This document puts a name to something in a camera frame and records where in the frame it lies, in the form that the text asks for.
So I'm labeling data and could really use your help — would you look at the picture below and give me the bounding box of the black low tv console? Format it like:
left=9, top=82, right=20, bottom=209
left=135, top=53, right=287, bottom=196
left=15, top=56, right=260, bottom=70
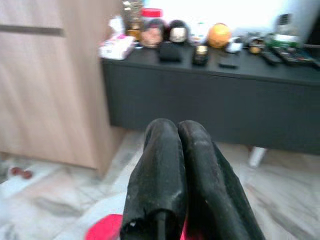
left=101, top=44, right=320, bottom=168

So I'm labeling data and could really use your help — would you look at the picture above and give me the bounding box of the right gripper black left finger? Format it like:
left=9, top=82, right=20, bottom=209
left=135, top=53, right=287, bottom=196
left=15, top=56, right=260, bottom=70
left=119, top=118, right=189, bottom=240

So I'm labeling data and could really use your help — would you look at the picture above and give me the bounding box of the black phone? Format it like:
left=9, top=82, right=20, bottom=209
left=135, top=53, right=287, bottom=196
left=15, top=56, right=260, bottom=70
left=218, top=55, right=239, bottom=70

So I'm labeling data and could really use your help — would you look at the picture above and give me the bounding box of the clear jar with red lid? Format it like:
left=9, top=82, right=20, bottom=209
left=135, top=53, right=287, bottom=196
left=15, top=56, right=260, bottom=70
left=140, top=8, right=165, bottom=49

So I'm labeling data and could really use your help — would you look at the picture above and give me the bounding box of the white green round holder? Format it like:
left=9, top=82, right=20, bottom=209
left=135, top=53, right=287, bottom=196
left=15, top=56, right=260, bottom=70
left=265, top=13, right=300, bottom=49

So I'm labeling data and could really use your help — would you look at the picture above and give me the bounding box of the light wooden cabinet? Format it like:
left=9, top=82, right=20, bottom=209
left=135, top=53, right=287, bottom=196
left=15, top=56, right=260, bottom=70
left=0, top=0, right=126, bottom=176

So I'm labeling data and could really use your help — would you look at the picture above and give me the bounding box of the red plastic stool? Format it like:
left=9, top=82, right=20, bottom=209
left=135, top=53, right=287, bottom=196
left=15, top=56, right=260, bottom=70
left=84, top=213, right=191, bottom=240

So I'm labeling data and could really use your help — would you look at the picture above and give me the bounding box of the black television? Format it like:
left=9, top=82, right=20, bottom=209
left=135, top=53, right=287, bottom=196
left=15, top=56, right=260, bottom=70
left=303, top=0, right=320, bottom=49

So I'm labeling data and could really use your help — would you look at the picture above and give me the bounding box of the black remote control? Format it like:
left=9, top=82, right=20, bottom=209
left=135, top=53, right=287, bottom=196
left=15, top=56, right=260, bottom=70
left=272, top=46, right=297, bottom=66
left=260, top=48, right=283, bottom=66
left=287, top=47, right=320, bottom=70

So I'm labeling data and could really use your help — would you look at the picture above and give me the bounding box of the orange round plush toy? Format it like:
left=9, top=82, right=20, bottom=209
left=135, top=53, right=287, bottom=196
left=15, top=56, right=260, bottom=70
left=207, top=22, right=233, bottom=49

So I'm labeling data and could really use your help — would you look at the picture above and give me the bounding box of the small black key fob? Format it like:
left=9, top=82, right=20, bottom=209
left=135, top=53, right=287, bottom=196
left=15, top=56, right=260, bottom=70
left=191, top=44, right=210, bottom=66

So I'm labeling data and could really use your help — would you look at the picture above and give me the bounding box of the small white panda toy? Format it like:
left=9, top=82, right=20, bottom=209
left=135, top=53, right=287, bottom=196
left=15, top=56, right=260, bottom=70
left=225, top=36, right=244, bottom=54

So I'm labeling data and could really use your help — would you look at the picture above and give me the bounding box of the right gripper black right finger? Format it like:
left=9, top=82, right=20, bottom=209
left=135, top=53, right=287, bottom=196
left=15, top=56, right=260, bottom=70
left=177, top=119, right=266, bottom=240

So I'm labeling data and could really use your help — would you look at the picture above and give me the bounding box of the pink white tissue box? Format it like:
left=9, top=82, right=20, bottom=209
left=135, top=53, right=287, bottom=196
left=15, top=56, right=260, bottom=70
left=97, top=15, right=136, bottom=61

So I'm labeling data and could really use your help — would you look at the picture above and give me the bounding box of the small red dumbbell toy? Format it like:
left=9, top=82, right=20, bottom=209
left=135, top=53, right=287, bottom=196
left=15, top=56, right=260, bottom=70
left=9, top=166, right=34, bottom=180

